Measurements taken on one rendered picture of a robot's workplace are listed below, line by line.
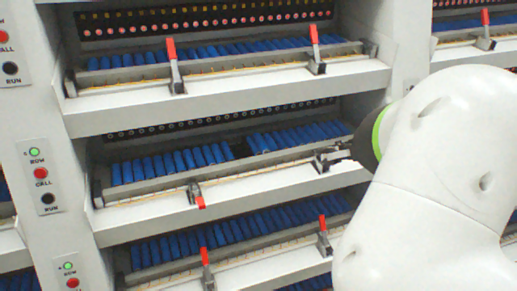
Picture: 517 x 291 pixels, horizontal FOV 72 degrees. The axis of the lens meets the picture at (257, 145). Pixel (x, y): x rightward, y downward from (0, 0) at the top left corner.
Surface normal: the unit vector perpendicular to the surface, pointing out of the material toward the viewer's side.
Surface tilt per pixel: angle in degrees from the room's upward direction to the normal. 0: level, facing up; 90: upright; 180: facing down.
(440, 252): 61
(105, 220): 21
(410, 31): 90
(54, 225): 90
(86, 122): 111
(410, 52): 90
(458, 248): 68
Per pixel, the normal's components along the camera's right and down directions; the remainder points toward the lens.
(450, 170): -0.38, -0.20
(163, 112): 0.35, 0.57
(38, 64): 0.33, 0.25
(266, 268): 0.03, -0.80
